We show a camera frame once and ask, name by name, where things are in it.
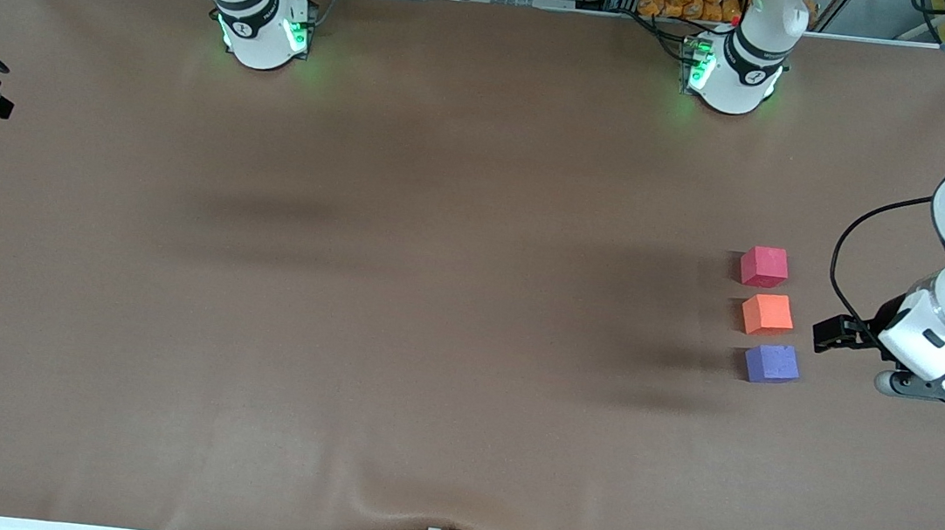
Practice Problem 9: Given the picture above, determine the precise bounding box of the orange foam block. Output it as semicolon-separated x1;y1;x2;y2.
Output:
738;291;797;340

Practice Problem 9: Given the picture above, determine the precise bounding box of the purple foam block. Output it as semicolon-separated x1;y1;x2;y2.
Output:
742;341;803;388

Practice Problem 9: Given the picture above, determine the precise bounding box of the red foam block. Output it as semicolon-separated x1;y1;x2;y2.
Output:
738;244;792;291

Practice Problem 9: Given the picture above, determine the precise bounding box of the large table cover sheet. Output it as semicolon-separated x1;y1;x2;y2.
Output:
0;0;945;530

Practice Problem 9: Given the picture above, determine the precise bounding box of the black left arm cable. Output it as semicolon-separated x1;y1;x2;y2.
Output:
823;187;937;338

